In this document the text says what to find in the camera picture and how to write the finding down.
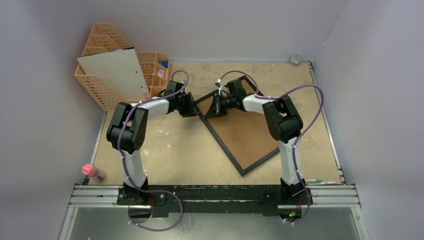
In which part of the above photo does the blue small box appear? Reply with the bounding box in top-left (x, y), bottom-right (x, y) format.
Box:
top-left (160, 60), bottom-right (169, 68)

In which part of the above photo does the purple cable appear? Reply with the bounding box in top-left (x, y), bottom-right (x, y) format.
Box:
top-left (216, 70), bottom-right (325, 226)
top-left (116, 70), bottom-right (190, 232)

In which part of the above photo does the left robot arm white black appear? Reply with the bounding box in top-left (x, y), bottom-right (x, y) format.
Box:
top-left (106, 80), bottom-right (199, 205)

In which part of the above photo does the black picture frame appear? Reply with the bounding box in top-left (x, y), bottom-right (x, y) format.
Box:
top-left (193, 75), bottom-right (281, 178)

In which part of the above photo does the pink bottle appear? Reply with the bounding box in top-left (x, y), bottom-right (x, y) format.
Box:
top-left (81, 164), bottom-right (106, 182)

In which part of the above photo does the white folder board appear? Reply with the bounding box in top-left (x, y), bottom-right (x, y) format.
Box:
top-left (77, 47), bottom-right (150, 100)

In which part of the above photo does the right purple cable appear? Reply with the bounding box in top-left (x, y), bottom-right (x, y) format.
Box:
top-left (216, 70), bottom-right (325, 226)

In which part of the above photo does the orange plastic file organizer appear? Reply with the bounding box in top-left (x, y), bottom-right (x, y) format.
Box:
top-left (74, 23), bottom-right (170, 112)

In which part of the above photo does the white pen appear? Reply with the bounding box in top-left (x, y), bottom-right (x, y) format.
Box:
top-left (308, 181), bottom-right (337, 186)

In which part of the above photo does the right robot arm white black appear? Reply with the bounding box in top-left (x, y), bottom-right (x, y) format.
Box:
top-left (204, 75), bottom-right (305, 204)

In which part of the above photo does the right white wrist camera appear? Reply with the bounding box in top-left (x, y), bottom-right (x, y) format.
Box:
top-left (215, 78), bottom-right (227, 95)

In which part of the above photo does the green marker pen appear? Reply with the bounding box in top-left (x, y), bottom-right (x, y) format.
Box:
top-left (305, 178), bottom-right (323, 184)

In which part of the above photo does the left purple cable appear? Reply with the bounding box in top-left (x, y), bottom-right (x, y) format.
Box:
top-left (116, 70), bottom-right (190, 232)

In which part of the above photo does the red white small box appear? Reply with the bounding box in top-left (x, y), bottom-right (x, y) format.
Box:
top-left (156, 69), bottom-right (166, 79)

